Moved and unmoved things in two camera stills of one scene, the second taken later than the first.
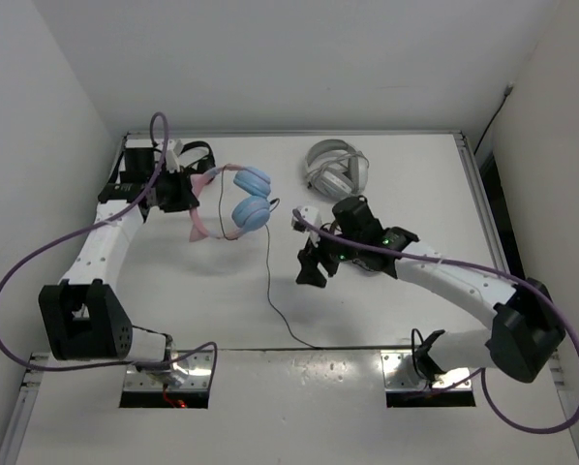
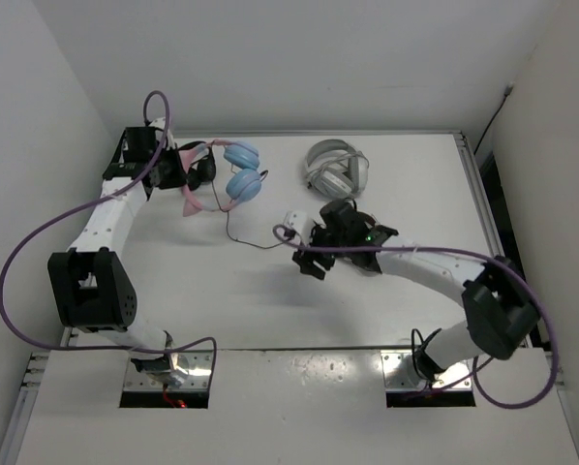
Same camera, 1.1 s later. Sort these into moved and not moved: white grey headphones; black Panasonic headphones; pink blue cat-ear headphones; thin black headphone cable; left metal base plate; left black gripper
Moved: thin black headphone cable; pink blue cat-ear headphones; left black gripper
Not moved: white grey headphones; black Panasonic headphones; left metal base plate
